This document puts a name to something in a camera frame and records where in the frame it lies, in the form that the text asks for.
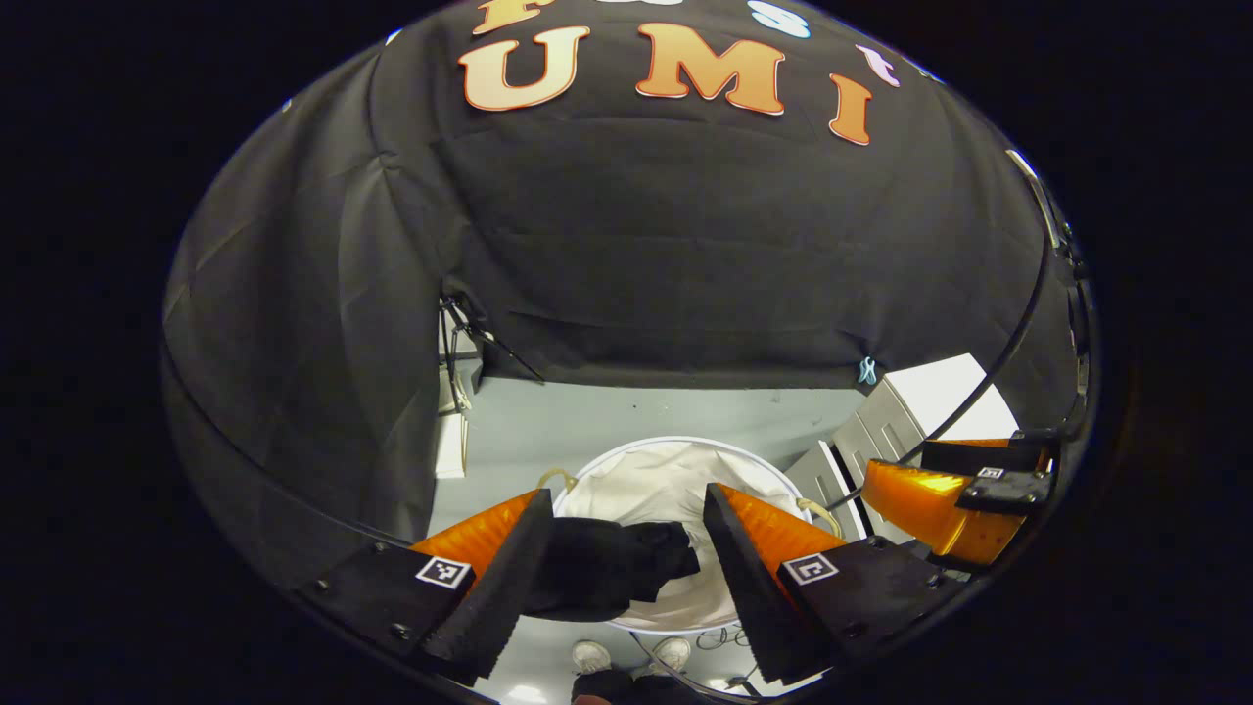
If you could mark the blue clip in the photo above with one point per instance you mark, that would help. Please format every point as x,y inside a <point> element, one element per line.
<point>866,371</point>

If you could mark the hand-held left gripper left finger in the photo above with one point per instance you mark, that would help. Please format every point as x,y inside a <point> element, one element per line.
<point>499,607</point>

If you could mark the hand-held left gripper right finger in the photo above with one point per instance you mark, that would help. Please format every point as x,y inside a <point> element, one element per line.
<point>749,607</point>

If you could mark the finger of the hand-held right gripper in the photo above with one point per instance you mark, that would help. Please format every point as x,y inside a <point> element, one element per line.
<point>930,504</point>
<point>979,458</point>

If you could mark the white shoe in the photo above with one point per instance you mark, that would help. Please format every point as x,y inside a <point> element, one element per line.
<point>591,656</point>
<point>672,653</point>

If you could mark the person's dark trousers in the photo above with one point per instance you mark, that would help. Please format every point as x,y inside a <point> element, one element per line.
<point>607,690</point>

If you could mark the black backdrop cloth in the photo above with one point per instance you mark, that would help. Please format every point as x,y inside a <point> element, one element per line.
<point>685,215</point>

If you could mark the white laundry hamper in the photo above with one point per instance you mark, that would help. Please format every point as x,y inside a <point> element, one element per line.
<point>656,480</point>

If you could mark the black knit garment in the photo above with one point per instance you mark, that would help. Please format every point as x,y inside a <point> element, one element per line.
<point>597,568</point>

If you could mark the black tripod stand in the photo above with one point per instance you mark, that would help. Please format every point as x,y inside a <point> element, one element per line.
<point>480,333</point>

